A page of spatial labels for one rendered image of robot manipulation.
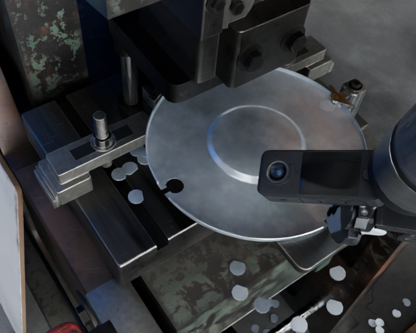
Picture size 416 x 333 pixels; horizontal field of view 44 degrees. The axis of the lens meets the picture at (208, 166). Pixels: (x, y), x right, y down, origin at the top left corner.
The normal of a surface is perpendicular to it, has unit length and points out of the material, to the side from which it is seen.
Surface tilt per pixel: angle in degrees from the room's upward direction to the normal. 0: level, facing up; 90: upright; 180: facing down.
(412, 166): 103
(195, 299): 0
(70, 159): 0
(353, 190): 34
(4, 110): 74
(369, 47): 0
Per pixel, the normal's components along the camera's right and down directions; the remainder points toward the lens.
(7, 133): 0.57, 0.49
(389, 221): 0.02, -0.29
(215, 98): 0.07, -0.58
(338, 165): -0.44, -0.30
